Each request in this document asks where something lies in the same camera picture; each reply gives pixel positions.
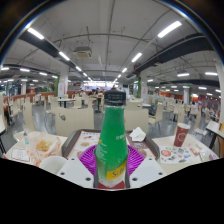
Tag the white table with round base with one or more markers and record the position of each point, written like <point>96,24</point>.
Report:
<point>215,126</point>

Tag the beige dining chairs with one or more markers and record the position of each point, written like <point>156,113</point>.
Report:
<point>75,121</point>

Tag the dark brown food tray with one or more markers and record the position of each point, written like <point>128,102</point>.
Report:
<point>68,141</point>

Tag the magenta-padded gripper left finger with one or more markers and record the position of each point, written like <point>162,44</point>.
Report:
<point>75,171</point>

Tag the green drink bottle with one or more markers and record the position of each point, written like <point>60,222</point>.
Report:
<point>111,140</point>

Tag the ceiling air conditioner unit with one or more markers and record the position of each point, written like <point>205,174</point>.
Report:
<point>82,52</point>

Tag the white paper card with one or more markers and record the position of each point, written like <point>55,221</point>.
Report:
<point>20,155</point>

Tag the white table with black leg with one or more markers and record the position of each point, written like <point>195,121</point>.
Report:
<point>2,128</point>

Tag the crumpled white napkin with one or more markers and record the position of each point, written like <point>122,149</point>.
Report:
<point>137,135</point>

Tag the printed paper tray liner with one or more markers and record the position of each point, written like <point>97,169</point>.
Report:
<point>81,143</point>

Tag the flat round red coaster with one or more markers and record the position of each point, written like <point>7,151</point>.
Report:
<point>111,186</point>

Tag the clear plastic wrappers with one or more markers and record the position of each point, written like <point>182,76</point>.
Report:
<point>203,152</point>

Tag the ceiling lights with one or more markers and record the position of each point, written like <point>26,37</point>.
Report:
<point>169,29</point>

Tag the white polka dot mug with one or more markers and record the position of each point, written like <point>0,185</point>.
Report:
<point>51,164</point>

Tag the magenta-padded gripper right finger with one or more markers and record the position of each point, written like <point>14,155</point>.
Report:
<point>148,171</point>

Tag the red paper cup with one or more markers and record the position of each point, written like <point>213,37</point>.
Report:
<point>181,135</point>

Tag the small clear teal bottle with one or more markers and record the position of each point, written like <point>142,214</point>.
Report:
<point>25,137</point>

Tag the printed paper flyer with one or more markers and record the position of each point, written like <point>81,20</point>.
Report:
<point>173,155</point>

